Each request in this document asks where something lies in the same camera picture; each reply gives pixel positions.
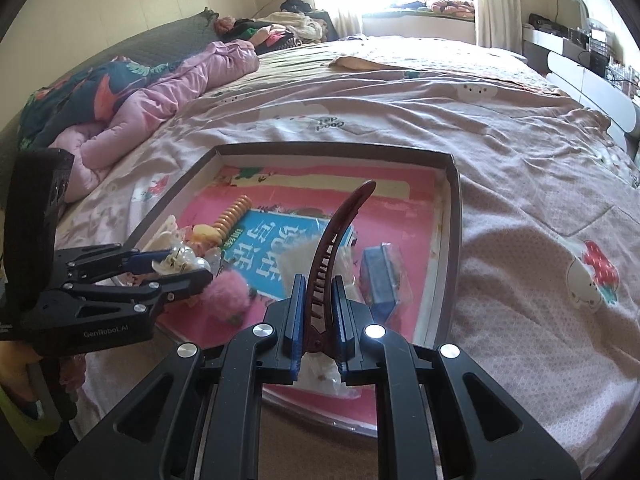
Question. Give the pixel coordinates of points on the shallow cardboard box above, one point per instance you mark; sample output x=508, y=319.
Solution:
x=447, y=240

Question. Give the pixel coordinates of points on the cosmetics clutter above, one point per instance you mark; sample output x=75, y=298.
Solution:
x=605, y=55

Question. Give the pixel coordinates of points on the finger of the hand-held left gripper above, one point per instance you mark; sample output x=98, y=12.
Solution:
x=100, y=260
x=175, y=285

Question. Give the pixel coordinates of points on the pearl bead hair clip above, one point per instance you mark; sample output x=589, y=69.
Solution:
x=187, y=260

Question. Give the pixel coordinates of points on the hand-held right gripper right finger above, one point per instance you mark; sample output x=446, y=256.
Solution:
x=341, y=320

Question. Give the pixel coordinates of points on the grey padded headboard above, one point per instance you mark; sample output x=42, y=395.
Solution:
x=100, y=45

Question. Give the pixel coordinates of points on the pink haired doll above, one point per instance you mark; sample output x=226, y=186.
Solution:
x=225, y=24

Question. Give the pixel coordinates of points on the cream curtain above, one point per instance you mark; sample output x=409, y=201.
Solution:
x=347, y=22
x=495, y=5

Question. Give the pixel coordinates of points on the beige cloth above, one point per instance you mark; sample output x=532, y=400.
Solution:
x=365, y=64

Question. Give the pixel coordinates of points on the pink picture book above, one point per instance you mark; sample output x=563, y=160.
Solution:
x=400, y=210

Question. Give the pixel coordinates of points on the orange patterned blanket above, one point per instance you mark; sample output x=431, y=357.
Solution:
x=452, y=5

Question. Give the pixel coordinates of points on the dark red hair clip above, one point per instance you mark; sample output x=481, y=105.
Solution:
x=330, y=240

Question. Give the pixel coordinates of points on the cream claw hair clip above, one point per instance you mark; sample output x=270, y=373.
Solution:
x=167, y=232

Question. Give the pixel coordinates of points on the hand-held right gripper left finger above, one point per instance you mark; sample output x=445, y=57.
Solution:
x=298, y=320

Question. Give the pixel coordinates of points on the pink quilt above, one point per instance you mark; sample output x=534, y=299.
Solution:
x=165, y=95

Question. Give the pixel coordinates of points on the dark floral quilt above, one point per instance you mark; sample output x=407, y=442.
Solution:
x=85, y=90

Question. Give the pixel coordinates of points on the clear plastic wrapper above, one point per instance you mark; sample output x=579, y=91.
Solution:
x=320, y=375

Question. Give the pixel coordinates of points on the pile of clothes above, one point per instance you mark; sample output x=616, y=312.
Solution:
x=295, y=25

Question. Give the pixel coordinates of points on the blue hair clip in wrapper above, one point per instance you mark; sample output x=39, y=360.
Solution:
x=380, y=275

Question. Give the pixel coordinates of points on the person's left hand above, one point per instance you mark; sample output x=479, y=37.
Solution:
x=17, y=362

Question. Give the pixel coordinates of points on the pink fluffy pompom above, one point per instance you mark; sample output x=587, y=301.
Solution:
x=225, y=295

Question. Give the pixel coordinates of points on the white framed mirror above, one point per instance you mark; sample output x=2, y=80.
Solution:
x=572, y=7

